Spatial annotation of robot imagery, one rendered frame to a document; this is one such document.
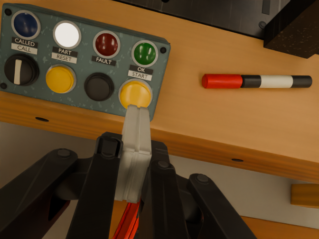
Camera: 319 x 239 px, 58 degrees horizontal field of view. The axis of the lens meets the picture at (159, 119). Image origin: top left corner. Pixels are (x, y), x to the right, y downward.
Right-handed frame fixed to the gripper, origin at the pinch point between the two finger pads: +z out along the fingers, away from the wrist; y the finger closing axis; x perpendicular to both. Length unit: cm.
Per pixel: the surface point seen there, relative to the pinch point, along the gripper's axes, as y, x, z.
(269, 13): 14.4, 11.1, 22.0
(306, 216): 87, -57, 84
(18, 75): -10.5, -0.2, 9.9
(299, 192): 79, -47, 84
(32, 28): -9.9, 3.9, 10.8
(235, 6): 9.9, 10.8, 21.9
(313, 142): 21.0, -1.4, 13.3
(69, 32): -6.9, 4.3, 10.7
